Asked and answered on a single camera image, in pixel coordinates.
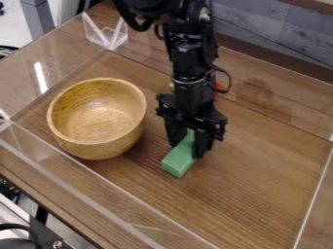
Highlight red plush tomato toy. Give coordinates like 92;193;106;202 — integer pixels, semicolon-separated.
169;82;224;92

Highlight clear acrylic tray walls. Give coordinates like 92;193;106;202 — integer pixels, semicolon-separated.
0;7;333;249

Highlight green rectangular block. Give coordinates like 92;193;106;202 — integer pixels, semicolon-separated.
162;130;196;178

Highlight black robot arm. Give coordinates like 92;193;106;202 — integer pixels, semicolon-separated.
113;0;228;159

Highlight brown wooden bowl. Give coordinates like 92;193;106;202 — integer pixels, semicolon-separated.
47;78;148;160

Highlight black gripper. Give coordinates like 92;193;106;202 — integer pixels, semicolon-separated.
157;93;228;159

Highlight black cable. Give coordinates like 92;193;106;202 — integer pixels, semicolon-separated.
0;221;33;231

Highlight black metal bracket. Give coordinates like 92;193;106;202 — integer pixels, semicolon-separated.
29;217;74;249

